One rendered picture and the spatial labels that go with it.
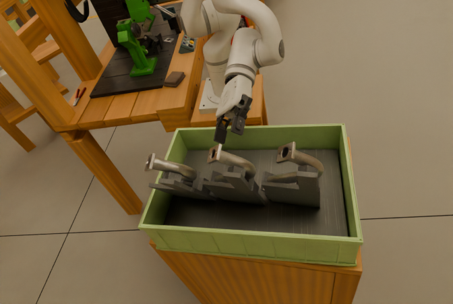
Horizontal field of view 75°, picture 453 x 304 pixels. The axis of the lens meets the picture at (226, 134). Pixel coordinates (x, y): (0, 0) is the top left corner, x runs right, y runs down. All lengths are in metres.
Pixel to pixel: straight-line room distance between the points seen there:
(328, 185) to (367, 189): 1.06
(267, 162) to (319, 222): 0.29
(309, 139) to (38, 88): 1.18
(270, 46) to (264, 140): 0.44
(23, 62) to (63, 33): 0.37
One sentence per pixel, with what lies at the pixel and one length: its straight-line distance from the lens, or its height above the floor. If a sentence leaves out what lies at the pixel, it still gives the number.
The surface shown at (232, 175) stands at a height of 1.15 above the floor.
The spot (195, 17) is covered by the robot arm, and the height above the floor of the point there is 1.29.
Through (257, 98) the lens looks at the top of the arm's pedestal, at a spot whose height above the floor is 0.85.
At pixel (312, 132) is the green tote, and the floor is 0.93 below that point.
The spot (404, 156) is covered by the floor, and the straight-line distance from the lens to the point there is 2.30.
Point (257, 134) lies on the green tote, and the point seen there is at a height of 0.93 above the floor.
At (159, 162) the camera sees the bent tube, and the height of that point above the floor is 1.17.
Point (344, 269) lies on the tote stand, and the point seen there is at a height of 0.79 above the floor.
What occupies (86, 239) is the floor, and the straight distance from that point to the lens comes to 2.34.
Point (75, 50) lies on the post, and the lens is 1.84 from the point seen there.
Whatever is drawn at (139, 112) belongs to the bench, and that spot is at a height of 0.88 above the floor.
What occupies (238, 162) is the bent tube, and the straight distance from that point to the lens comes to 0.73.
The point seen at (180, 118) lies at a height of 0.83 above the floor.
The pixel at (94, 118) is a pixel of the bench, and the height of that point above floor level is 0.88.
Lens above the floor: 1.70
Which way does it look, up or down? 44 degrees down
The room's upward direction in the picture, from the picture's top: 16 degrees counter-clockwise
